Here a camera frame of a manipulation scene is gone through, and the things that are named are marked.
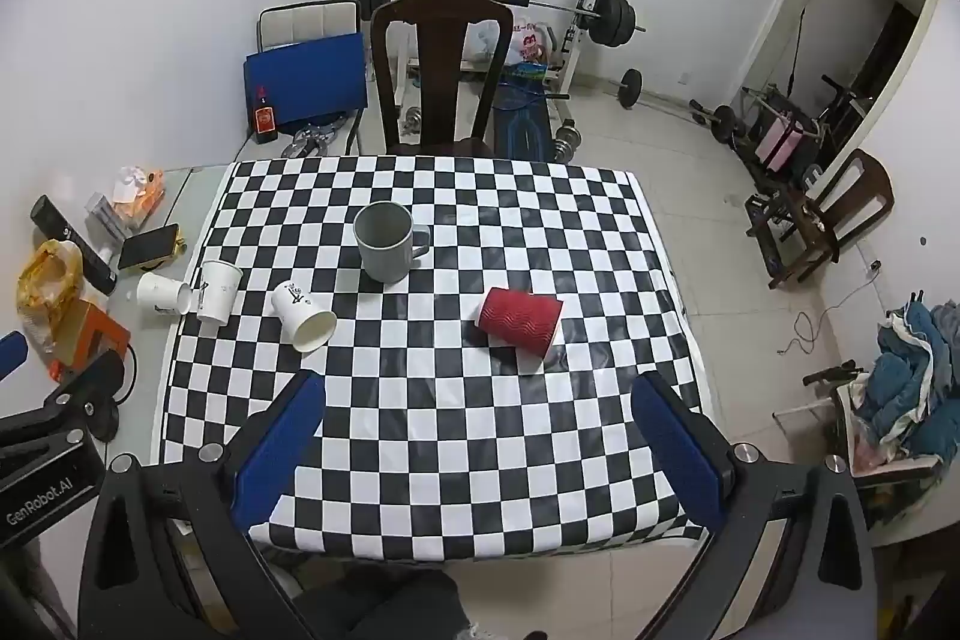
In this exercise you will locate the orange box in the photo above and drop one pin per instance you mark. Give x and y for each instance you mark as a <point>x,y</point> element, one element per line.
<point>88,336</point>

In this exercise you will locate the printed plastic bag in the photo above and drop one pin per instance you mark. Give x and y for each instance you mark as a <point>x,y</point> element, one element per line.
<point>529,44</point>

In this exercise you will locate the clear plastic box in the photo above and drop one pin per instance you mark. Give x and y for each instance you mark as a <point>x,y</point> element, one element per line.
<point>103,221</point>

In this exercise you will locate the white metal rack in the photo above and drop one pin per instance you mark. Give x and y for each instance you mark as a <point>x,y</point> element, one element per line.
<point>841,401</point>

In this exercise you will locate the small barbell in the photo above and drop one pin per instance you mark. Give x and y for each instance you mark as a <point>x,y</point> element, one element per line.
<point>631,89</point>

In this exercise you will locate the brown wooden chair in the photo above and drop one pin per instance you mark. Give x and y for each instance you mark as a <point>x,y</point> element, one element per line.
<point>864,189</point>

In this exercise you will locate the blue folder on chair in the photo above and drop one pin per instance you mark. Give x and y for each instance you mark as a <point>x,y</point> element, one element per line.
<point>304,81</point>

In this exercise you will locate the pile of clothes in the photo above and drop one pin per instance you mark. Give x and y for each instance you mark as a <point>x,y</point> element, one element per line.
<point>907,377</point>

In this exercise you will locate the orange snack packet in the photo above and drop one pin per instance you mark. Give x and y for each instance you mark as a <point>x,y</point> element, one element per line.
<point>141,192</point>

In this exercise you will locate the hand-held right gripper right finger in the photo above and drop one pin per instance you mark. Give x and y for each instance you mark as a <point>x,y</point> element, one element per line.
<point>679,456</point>

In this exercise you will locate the yellow plastic bag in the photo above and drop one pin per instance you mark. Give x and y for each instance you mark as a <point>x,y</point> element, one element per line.
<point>46,287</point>

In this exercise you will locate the long black case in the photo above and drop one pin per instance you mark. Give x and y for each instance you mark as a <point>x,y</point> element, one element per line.
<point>71,242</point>

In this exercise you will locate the white paper cup black print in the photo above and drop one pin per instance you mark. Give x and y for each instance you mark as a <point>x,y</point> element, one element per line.
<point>291,304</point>

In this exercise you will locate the metal dumbbell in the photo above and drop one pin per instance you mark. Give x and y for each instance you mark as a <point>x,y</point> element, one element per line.
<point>566,141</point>

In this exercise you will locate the black white checkered tablecloth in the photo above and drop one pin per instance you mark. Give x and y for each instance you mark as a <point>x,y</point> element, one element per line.
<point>450,422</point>

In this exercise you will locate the black exercise machine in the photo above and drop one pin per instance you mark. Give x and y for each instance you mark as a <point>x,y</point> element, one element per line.
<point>832,100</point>

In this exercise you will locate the dark wooden chair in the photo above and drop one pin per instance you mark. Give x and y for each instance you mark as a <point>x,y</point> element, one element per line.
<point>441,55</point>

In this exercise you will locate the white weight rack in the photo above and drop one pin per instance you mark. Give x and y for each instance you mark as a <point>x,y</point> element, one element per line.
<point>568,57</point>

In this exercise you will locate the red ribbed paper cup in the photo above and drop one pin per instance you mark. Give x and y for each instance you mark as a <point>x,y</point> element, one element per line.
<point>517,317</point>

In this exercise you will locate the dark bottle red label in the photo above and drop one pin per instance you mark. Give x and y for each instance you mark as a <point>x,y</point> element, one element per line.
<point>264,123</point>

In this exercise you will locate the white plastic bag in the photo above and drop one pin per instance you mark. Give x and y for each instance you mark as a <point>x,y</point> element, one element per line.
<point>487,42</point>

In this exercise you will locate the black phone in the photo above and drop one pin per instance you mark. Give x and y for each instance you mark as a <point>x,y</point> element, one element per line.
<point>148,246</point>

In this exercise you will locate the grey mug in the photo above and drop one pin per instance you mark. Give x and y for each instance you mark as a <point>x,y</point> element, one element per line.
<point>384,265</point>

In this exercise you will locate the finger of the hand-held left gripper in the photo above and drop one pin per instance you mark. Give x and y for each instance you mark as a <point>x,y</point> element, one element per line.
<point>86,385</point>
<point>10,355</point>

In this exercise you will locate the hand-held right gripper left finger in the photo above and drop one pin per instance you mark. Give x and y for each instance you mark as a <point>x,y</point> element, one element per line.
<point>279,452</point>

